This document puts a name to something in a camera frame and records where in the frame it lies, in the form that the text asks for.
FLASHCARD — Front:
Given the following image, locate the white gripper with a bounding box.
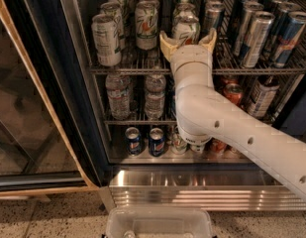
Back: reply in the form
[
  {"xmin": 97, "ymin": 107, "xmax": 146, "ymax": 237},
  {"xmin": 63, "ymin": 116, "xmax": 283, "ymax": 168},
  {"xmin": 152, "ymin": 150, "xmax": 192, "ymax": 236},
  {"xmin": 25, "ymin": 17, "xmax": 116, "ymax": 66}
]
[{"xmin": 159, "ymin": 28, "xmax": 217, "ymax": 74}]

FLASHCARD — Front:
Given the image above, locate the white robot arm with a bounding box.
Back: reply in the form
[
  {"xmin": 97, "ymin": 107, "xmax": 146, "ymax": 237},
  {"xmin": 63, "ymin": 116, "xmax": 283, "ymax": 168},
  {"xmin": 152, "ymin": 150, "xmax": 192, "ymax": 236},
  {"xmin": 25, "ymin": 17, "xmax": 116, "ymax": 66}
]
[{"xmin": 159, "ymin": 29, "xmax": 306, "ymax": 202}]

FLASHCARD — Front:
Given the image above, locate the slim blue silver can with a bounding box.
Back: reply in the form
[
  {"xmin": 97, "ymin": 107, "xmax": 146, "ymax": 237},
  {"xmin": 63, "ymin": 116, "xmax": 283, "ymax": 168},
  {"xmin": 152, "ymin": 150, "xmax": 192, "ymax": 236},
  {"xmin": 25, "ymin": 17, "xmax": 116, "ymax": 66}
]
[{"xmin": 203, "ymin": 1, "xmax": 225, "ymax": 34}]

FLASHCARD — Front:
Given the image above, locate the red Coca-Cola can middle shelf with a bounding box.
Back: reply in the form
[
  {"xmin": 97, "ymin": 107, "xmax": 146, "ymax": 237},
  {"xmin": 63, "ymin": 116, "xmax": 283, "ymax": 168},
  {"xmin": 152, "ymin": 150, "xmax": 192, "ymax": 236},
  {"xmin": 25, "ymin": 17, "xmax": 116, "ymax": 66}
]
[{"xmin": 223, "ymin": 83, "xmax": 243, "ymax": 106}]

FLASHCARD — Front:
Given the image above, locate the front silver energy drink can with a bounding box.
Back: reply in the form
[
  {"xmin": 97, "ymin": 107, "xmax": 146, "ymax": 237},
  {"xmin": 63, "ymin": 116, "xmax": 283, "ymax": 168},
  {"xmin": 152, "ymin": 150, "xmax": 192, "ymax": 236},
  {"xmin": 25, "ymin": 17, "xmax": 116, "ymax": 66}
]
[{"xmin": 239, "ymin": 11, "xmax": 274, "ymax": 68}]

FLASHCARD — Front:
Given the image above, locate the front left white can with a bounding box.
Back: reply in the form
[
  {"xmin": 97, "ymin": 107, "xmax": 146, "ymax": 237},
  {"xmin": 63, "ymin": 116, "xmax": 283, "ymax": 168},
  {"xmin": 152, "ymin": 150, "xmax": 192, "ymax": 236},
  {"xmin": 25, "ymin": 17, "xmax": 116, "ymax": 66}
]
[{"xmin": 91, "ymin": 13, "xmax": 122, "ymax": 66}]

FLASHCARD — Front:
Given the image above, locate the right Pepsi can bottom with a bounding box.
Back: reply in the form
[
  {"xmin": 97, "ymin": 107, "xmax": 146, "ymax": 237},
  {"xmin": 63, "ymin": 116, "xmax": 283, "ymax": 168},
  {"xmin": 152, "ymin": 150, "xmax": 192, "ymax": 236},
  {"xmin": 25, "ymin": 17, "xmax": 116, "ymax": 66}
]
[{"xmin": 149, "ymin": 128, "xmax": 164, "ymax": 157}]

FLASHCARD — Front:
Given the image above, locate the pepsi can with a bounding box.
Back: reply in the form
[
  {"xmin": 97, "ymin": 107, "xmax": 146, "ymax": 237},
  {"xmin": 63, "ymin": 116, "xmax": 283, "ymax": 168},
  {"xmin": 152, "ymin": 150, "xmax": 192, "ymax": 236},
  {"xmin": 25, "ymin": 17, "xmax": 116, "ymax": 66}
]
[
  {"xmin": 149, "ymin": 128, "xmax": 164, "ymax": 157},
  {"xmin": 125, "ymin": 127, "xmax": 142, "ymax": 156}
]

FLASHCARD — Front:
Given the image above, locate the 7up can bottom shelf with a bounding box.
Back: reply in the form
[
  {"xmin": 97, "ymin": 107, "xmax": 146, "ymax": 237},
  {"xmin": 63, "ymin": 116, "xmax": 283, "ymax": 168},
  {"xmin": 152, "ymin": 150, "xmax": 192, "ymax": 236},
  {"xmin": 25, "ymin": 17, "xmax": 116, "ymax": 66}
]
[{"xmin": 171, "ymin": 127, "xmax": 187, "ymax": 155}]

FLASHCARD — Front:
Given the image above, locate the left Coca-Cola can bottom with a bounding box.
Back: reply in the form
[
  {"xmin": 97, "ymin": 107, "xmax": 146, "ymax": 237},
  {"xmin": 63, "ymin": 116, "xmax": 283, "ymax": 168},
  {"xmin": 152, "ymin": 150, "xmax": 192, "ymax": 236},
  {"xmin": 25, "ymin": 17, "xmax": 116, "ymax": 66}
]
[{"xmin": 209, "ymin": 139, "xmax": 227, "ymax": 155}]

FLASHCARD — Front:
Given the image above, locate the front Red Bull can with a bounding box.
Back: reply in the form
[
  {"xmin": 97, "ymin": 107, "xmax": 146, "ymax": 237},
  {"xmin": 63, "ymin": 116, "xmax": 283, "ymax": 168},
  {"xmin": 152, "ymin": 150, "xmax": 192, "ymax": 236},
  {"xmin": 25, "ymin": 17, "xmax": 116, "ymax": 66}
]
[{"xmin": 269, "ymin": 11, "xmax": 306, "ymax": 68}]

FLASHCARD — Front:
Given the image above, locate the left Pepsi can bottom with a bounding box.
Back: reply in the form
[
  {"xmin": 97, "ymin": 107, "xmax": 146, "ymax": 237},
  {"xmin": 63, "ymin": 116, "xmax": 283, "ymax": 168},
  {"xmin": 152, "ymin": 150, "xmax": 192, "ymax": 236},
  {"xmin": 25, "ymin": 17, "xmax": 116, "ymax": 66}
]
[{"xmin": 125, "ymin": 127, "xmax": 142, "ymax": 156}]

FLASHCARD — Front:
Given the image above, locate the stainless fridge base grille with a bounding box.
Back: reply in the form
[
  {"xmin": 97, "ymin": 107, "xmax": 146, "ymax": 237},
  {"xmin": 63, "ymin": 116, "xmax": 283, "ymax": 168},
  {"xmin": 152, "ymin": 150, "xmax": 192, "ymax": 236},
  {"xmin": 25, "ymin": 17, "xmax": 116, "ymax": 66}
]
[{"xmin": 99, "ymin": 170, "xmax": 306, "ymax": 211}]

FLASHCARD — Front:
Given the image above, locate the glass fridge door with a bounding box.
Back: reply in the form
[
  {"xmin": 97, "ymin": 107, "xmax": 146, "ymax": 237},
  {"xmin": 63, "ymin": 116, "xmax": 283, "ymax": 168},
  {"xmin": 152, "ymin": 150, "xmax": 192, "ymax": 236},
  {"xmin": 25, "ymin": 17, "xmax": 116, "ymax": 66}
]
[{"xmin": 0, "ymin": 0, "xmax": 105, "ymax": 196}]

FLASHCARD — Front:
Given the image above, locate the right water bottle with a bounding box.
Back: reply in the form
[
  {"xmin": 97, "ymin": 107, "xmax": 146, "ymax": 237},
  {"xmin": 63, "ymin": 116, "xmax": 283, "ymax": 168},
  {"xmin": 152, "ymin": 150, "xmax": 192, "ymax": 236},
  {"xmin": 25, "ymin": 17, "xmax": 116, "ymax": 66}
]
[{"xmin": 145, "ymin": 74, "xmax": 166, "ymax": 120}]

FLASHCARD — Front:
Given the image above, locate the water bottle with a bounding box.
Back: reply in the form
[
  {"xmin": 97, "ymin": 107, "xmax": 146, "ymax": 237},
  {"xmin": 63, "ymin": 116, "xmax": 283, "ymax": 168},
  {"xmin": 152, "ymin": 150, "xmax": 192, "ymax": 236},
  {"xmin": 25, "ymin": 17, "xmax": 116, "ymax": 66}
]
[
  {"xmin": 145, "ymin": 74, "xmax": 166, "ymax": 120},
  {"xmin": 105, "ymin": 74, "xmax": 130, "ymax": 120}
]

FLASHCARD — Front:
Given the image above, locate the left water bottle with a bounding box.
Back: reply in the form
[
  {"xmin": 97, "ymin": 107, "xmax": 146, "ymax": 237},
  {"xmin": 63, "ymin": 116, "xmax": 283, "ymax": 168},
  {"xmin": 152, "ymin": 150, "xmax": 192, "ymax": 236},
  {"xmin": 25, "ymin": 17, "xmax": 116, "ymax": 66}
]
[{"xmin": 105, "ymin": 74, "xmax": 130, "ymax": 120}]

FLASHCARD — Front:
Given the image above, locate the white coffee bottle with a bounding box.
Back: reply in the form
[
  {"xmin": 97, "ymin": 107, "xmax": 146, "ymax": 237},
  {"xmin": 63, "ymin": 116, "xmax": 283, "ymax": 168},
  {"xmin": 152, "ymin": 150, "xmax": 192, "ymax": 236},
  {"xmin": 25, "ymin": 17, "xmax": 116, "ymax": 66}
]
[{"xmin": 247, "ymin": 75, "xmax": 279, "ymax": 119}]

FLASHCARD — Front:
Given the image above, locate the clear plastic bin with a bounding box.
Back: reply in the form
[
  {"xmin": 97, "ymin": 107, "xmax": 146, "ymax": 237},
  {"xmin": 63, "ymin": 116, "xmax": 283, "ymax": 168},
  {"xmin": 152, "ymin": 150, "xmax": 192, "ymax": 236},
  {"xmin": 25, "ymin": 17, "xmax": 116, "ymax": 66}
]
[{"xmin": 105, "ymin": 206, "xmax": 213, "ymax": 238}]

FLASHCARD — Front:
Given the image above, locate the top wire shelf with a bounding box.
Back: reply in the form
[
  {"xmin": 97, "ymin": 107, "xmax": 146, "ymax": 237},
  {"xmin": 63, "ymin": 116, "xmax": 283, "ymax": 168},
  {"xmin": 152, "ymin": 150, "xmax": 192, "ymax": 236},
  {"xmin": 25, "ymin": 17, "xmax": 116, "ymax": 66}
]
[{"xmin": 90, "ymin": 0, "xmax": 306, "ymax": 75}]

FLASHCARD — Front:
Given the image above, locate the wire shelf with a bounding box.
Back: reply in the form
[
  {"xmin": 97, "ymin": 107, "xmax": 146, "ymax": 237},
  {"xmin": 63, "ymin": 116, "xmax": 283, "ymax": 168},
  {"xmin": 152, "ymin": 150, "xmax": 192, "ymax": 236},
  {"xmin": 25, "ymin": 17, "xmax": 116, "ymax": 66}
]
[
  {"xmin": 90, "ymin": 0, "xmax": 306, "ymax": 75},
  {"xmin": 104, "ymin": 112, "xmax": 176, "ymax": 126}
]

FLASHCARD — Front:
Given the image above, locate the middle wire shelf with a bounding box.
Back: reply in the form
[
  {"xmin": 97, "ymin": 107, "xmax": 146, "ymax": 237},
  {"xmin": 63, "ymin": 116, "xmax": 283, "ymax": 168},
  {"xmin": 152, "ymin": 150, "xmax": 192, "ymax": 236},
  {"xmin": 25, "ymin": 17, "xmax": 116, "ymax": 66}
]
[{"xmin": 104, "ymin": 112, "xmax": 176, "ymax": 126}]

